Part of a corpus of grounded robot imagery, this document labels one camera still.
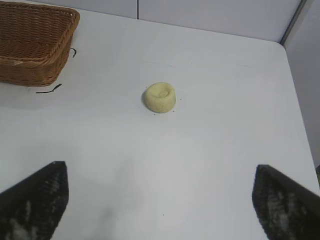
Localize grey metal frame post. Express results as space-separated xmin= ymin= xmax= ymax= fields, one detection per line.
xmin=279 ymin=0 xmax=309 ymax=46

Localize pale yellow egg yolk pastry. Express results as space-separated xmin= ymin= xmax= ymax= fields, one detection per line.
xmin=142 ymin=82 xmax=177 ymax=115

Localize brown woven wicker basket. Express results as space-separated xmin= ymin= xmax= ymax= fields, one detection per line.
xmin=0 ymin=1 xmax=81 ymax=88

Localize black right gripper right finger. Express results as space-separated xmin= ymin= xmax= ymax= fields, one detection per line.
xmin=251 ymin=164 xmax=320 ymax=240

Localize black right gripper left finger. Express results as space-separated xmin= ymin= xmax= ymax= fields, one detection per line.
xmin=0 ymin=160 xmax=70 ymax=240

